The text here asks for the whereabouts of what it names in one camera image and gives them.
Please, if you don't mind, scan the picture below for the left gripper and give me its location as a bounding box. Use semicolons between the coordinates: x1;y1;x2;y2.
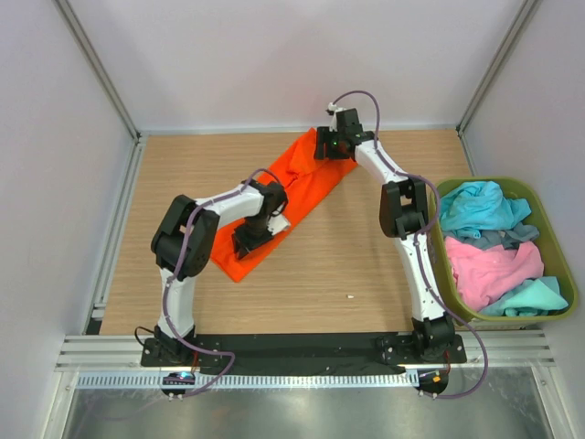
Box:
233;216;275;260

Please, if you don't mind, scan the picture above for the orange t-shirt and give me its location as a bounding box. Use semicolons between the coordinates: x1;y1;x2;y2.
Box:
209;127;358;284

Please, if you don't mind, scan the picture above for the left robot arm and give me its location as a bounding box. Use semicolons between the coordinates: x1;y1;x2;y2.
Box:
151;178;290;366

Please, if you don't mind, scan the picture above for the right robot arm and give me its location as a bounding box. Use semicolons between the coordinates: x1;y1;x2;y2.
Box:
314;103;455;362

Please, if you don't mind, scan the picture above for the light blue t-shirt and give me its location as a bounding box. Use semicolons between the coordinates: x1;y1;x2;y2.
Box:
439;181;532;239

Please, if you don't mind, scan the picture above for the green laundry basket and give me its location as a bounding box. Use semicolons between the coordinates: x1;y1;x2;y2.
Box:
427;177;579;329

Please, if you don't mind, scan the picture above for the pink t-shirt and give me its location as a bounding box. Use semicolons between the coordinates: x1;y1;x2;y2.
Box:
444;237;544;312

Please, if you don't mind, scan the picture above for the grey t-shirt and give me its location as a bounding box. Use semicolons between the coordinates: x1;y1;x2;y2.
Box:
457;222;540;251

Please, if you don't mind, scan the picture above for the turquoise t-shirt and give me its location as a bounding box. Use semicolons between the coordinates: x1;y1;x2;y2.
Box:
480;276;569;317

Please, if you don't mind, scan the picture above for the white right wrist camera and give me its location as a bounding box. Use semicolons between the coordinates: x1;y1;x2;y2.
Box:
326;102;345;132

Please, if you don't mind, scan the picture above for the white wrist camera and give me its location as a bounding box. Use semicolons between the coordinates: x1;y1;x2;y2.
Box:
267;214;291;236
326;102;345;132

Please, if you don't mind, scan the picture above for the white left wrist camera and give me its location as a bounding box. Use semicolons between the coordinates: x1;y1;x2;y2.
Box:
267;214;291;236

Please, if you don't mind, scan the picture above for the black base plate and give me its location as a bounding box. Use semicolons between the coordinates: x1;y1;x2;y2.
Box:
140;332;468;377

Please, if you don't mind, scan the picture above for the white slotted cable duct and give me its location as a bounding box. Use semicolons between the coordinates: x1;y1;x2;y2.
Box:
76;370;419;391

